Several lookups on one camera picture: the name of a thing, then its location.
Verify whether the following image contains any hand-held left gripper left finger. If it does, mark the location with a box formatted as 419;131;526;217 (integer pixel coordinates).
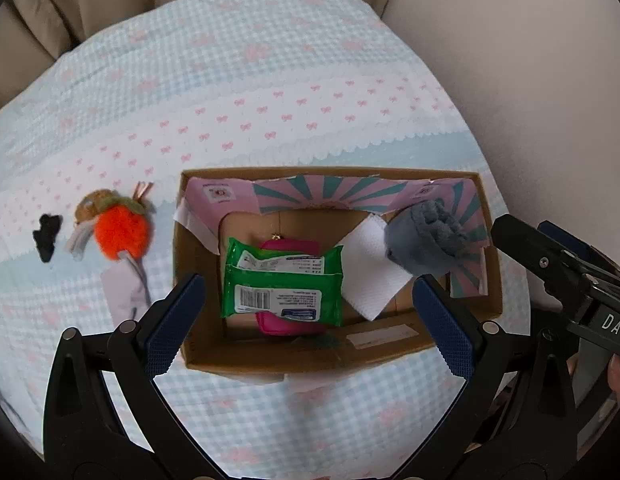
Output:
42;273;227;480

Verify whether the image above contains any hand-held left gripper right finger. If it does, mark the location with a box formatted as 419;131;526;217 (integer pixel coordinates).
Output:
390;273;580;480

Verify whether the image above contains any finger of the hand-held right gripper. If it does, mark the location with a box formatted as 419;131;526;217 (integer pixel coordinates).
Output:
536;220;620;286
491;214;598;306

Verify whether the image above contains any grey-blue plush cloth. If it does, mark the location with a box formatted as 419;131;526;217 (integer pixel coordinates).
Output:
383;199;485;277

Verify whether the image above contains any orange plush toy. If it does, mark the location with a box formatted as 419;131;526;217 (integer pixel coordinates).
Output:
65;182;157;322

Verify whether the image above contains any cardboard box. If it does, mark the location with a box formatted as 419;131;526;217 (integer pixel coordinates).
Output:
171;166;505;386

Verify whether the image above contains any small black fabric piece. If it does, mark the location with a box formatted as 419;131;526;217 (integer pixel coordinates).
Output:
32;213;64;264

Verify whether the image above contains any person's right hand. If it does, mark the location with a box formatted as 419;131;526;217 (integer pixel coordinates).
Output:
566;354;620;395

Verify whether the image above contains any white tissue sheet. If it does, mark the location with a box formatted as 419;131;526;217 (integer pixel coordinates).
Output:
341;214;413;322

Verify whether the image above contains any green wet wipes packet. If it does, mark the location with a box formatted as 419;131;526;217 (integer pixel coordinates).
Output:
221;264;344;330
226;237;345;277

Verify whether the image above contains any pink zipper pouch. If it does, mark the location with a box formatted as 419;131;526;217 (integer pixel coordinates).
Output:
256;239;332;337

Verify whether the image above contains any checked bow-print bed sheet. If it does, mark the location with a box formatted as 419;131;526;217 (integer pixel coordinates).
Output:
0;0;535;480

